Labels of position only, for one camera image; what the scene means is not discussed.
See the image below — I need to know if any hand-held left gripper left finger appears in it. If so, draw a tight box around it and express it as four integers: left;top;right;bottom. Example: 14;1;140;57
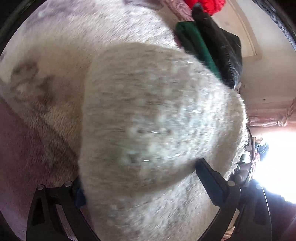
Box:
26;180;99;241

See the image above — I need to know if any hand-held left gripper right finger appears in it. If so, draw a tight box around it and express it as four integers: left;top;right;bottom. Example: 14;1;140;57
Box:
195;158;241;241

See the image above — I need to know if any white fringed knitted garment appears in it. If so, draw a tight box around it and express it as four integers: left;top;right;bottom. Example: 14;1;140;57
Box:
0;0;250;241

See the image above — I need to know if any pink curtain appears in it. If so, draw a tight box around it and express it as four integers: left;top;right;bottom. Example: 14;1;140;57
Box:
246;98;296;129

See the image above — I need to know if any black garment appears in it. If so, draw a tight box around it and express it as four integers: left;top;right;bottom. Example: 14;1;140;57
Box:
192;2;243;87

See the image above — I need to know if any green garment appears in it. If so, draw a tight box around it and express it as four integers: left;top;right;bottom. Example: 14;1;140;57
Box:
174;20;223;81

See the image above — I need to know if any cream bed headboard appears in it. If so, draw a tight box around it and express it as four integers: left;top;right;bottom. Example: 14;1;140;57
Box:
221;0;258;57

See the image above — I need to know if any pink patterned cloth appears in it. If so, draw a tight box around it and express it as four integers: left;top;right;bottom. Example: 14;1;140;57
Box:
161;0;193;22

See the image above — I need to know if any red pillow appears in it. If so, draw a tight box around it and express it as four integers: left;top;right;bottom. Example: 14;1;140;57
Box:
184;0;226;16

